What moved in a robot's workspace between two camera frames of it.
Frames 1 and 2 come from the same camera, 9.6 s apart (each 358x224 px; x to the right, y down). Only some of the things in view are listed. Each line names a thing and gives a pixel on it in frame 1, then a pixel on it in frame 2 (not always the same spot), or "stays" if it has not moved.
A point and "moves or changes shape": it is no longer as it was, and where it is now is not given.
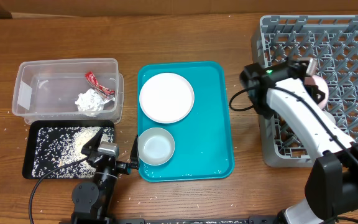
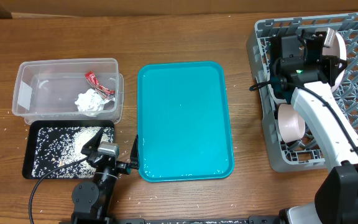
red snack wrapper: (91, 78) stays
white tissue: (90, 102) stays
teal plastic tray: (203, 140) stays
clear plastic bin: (69, 89) stays
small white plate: (315, 80) moves or changes shape
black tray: (50, 144) stays
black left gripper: (125, 167) stays
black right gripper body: (310, 88) → (326, 61)
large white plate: (166, 98) → (337, 48)
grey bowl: (156, 146) moves or changes shape
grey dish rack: (345, 49) stays
